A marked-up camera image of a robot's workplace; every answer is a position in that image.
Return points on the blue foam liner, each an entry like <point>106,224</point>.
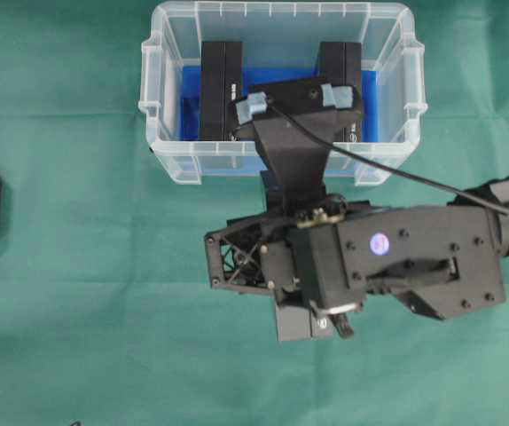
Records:
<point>252,165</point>

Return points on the clear plastic storage case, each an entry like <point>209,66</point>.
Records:
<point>280,34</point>

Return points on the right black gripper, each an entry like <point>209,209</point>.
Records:
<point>255,255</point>

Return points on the black camera box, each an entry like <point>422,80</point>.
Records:
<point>221,85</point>
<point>340,64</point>
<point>289,192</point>

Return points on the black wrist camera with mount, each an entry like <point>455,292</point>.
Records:
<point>294,125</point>

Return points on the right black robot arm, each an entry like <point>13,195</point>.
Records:
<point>319,256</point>

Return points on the green table cloth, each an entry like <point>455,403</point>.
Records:
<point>106,313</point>

